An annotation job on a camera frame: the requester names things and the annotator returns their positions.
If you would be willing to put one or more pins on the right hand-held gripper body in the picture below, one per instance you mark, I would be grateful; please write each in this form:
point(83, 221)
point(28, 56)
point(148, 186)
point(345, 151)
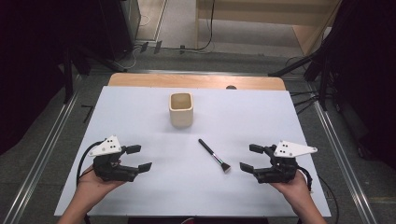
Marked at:
point(280, 171)

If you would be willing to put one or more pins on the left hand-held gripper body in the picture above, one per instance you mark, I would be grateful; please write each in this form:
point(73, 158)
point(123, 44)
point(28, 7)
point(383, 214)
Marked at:
point(109, 169)

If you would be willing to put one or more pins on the beige square cup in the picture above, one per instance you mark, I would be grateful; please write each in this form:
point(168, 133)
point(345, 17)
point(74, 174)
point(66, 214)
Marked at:
point(181, 116)

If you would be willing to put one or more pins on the person's left hand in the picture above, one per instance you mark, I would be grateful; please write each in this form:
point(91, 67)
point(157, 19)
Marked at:
point(93, 186)

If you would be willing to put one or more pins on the person's right hand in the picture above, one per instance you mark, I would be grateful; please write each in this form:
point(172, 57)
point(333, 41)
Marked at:
point(295, 189)

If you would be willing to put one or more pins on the white table cover sheet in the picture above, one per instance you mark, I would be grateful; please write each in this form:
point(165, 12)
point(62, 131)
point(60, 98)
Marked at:
point(186, 193)

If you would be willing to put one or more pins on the black hex key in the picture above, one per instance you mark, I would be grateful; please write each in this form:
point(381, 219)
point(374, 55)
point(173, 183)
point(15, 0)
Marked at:
point(88, 112)

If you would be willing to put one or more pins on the black metal stand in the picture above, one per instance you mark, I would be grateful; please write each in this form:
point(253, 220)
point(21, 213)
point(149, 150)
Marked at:
point(323, 81)
point(67, 81)

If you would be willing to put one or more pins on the light wooden shelf unit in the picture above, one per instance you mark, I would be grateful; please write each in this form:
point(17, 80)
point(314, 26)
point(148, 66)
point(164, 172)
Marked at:
point(306, 37)

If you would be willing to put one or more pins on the black equipment cabinet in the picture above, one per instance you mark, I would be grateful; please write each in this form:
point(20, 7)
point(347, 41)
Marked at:
point(115, 28)

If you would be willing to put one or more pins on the black curtain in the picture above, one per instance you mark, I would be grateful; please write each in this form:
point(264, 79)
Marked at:
point(367, 77)
point(28, 62)

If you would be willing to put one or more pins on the metal floor rail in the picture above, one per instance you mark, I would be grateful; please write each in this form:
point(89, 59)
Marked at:
point(40, 163)
point(342, 161)

